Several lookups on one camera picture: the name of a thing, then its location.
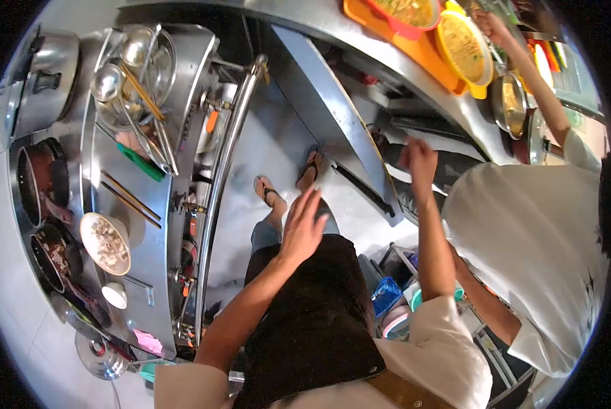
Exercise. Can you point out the person's right hand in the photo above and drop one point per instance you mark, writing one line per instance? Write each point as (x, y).
(422, 166)

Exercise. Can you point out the person's left hand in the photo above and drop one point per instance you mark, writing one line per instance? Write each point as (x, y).
(299, 232)

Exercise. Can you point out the person's right fingers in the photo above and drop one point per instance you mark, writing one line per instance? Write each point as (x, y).
(408, 153)

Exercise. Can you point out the person's left fingers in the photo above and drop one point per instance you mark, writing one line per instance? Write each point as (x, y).
(301, 207)

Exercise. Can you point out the person's left thumb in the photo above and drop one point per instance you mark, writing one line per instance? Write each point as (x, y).
(322, 225)

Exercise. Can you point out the person's legs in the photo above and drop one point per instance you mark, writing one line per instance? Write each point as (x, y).
(270, 214)

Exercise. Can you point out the steel shelf board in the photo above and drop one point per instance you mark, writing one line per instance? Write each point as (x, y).
(331, 117)

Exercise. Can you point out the blue bag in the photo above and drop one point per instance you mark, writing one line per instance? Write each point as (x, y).
(386, 296)

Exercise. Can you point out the orange tray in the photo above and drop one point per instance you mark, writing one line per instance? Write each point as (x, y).
(423, 53)

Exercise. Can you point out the person's body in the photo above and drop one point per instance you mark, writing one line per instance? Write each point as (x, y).
(315, 327)

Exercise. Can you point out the steel pot of food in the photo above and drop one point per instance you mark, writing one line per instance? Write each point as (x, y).
(510, 105)

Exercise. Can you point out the yellow bowl of food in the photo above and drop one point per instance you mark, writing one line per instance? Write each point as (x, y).
(464, 48)

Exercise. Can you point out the steel pot lid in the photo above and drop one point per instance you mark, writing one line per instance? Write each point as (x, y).
(536, 135)

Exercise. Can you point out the red bowl of food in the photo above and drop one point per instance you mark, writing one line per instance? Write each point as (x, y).
(405, 13)

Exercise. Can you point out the steel counter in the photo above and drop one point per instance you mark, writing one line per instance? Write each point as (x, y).
(336, 25)

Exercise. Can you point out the stainless steel cooker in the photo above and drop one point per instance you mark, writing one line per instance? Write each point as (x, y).
(155, 245)

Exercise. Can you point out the dark wooden chopstick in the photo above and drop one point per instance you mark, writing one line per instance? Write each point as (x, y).
(129, 204)
(132, 195)

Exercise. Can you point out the steel basin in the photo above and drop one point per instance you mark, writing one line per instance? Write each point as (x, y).
(160, 71)

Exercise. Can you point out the wooden chopsticks in basin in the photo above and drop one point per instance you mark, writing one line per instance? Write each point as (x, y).
(142, 92)

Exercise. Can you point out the white bowl of chopped food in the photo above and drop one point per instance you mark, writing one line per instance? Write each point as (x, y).
(106, 245)

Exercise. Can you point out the pink cloth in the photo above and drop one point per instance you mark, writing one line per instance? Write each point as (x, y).
(148, 341)

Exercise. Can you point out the small white cup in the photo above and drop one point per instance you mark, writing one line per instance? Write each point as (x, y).
(114, 295)

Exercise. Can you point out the steel ladle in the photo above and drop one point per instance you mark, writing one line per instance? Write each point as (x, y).
(107, 82)

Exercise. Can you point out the steel lid with knob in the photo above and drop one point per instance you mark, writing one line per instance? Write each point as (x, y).
(100, 355)

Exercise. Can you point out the black frying pan with food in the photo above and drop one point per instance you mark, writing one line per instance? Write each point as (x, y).
(55, 255)

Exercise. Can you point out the steel pot with lid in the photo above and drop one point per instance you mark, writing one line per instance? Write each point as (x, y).
(50, 82)

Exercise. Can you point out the steel rail pipe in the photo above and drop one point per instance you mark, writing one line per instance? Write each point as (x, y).
(223, 168)

